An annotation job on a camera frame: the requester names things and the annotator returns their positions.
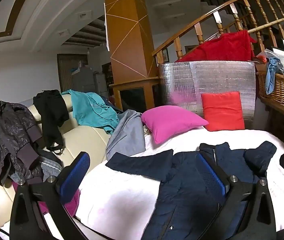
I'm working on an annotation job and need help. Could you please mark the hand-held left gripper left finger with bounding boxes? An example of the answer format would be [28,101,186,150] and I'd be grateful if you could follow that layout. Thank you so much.
[9,151,91,240]

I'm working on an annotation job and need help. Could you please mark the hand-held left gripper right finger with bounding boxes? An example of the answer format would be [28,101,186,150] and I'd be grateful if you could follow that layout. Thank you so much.
[196,152,277,240]

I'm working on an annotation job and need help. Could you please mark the navy blue jacket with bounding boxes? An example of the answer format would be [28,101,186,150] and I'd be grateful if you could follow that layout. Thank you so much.
[106,141,278,240]

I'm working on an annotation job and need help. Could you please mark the grey knit garment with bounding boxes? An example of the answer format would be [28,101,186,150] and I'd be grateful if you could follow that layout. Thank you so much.
[9,155,64,183]

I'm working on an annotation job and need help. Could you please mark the magenta cloth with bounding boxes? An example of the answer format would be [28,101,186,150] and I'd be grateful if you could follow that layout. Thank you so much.
[12,180,81,218]

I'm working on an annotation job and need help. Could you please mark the cream leather sofa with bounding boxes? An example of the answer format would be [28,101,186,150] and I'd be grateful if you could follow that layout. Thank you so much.
[0,94,122,230]

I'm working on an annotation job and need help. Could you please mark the dark wooden sideboard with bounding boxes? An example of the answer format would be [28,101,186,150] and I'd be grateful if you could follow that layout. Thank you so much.
[257,96,284,157]

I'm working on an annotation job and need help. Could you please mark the white textured bedspread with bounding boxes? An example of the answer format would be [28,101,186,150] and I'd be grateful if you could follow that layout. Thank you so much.
[0,124,284,240]

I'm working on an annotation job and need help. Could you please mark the teal shirt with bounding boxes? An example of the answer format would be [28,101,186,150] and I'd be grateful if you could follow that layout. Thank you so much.
[61,90,120,134]

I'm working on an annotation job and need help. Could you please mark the magenta pillow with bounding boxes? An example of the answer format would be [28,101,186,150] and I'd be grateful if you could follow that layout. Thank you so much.
[141,105,209,145]

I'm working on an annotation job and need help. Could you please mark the red pillow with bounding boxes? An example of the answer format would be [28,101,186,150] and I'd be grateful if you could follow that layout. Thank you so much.
[201,92,246,132]

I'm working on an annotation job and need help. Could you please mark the black pants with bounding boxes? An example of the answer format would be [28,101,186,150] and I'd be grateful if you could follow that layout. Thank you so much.
[33,89,70,154]

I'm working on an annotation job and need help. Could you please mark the wicker basket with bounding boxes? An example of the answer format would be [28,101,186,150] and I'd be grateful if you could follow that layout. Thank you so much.
[257,70,284,107]

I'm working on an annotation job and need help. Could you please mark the black puffer jacket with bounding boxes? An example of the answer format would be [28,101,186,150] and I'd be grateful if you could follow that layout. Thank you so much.
[0,101,44,187]

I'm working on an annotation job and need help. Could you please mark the blue cloth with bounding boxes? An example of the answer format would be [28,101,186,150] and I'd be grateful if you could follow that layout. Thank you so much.
[265,57,284,98]

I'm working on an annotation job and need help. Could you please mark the grey cabinet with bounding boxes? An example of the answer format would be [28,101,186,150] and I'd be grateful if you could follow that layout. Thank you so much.
[72,66,97,94]

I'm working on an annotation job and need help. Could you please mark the silver foil insulation sheet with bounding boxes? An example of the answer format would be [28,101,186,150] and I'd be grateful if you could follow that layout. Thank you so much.
[158,60,258,123]

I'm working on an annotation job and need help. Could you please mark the dark wooden door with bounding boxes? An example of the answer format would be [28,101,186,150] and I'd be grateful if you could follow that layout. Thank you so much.
[57,53,89,93]

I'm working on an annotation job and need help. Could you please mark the wooden pillar base cabinet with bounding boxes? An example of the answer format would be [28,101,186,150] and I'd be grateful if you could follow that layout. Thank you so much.
[109,77,161,113]

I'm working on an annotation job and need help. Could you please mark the clear plastic bag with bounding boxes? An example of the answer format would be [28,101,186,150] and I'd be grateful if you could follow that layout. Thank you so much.
[256,47,284,65]

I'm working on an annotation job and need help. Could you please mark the red blanket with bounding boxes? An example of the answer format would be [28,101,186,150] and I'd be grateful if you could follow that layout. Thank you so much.
[176,30,258,63]

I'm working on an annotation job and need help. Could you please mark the wooden stair railing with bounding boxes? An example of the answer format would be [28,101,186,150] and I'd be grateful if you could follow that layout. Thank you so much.
[152,0,284,64]

